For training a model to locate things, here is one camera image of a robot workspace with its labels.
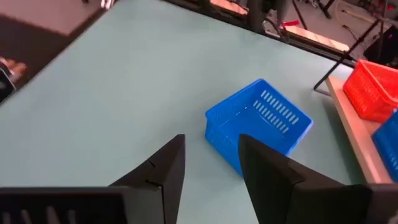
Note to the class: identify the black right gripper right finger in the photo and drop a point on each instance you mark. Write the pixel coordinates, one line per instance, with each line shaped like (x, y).
(280, 193)

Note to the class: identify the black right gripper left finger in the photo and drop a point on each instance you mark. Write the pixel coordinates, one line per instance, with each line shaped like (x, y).
(161, 186)

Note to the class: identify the blue plastic basket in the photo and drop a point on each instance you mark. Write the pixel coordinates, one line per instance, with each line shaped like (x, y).
(255, 124)
(387, 149)

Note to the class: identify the orange plastic basket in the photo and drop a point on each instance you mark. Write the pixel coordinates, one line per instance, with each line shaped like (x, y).
(387, 79)
(360, 96)

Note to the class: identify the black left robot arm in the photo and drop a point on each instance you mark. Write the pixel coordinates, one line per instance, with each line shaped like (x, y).
(255, 14)

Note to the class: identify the red tag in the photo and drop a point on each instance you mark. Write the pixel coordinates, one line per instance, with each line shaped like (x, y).
(290, 23)

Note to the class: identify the black floor device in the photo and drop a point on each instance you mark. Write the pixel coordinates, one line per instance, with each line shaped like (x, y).
(384, 49)

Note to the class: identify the wooden shelf with black frame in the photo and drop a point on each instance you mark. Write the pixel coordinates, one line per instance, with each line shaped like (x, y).
(351, 130)

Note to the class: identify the black metal table frame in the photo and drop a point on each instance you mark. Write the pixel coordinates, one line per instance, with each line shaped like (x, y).
(311, 48)

